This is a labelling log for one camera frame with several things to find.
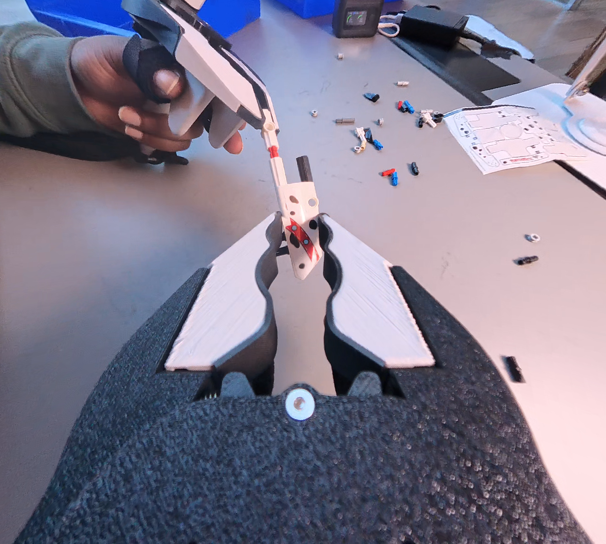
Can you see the black lego wedge piece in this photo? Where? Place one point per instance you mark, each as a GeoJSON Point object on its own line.
{"type": "Point", "coordinates": [371, 96]}

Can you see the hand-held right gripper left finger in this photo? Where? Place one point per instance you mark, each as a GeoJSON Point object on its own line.
{"type": "Point", "coordinates": [222, 317]}

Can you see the white spotted lego panel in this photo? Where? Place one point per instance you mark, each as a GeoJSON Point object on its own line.
{"type": "Point", "coordinates": [303, 222]}

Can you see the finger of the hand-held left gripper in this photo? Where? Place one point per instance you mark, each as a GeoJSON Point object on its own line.
{"type": "Point", "coordinates": [239, 62]}
{"type": "Point", "coordinates": [208, 66]}

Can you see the white connector with tan pin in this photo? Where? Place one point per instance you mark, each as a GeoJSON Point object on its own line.
{"type": "Point", "coordinates": [360, 133]}

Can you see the lego sticker sheet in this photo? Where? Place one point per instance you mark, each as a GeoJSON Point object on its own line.
{"type": "Point", "coordinates": [502, 137]}

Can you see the person's left forearm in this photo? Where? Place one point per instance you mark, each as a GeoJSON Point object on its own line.
{"type": "Point", "coordinates": [33, 80]}

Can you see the person's left hand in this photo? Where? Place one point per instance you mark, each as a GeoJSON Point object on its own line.
{"type": "Point", "coordinates": [99, 80]}

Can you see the short black lego connector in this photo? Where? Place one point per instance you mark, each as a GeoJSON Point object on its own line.
{"type": "Point", "coordinates": [304, 170]}

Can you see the dark grey lego connector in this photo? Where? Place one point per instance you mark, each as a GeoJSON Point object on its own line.
{"type": "Point", "coordinates": [345, 120]}

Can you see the crumpled plastic wrapper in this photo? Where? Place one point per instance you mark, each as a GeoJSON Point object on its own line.
{"type": "Point", "coordinates": [502, 37]}

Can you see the black table mat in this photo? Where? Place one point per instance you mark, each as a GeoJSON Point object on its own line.
{"type": "Point", "coordinates": [464, 70]}

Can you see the black device with green display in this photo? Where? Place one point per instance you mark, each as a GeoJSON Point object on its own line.
{"type": "Point", "coordinates": [358, 11]}

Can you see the black power adapter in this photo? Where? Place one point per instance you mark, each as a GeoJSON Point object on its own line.
{"type": "Point", "coordinates": [433, 25]}

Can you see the white lego connector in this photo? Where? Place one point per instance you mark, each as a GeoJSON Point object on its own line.
{"type": "Point", "coordinates": [278, 173]}
{"type": "Point", "coordinates": [269, 127]}
{"type": "Point", "coordinates": [428, 118]}

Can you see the white wooden book stand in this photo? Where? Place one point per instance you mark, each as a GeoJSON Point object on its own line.
{"type": "Point", "coordinates": [594, 175]}

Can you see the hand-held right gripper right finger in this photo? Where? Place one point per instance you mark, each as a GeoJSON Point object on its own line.
{"type": "Point", "coordinates": [378, 312]}

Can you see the black textured pad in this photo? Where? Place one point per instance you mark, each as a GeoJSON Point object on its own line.
{"type": "Point", "coordinates": [71, 149]}

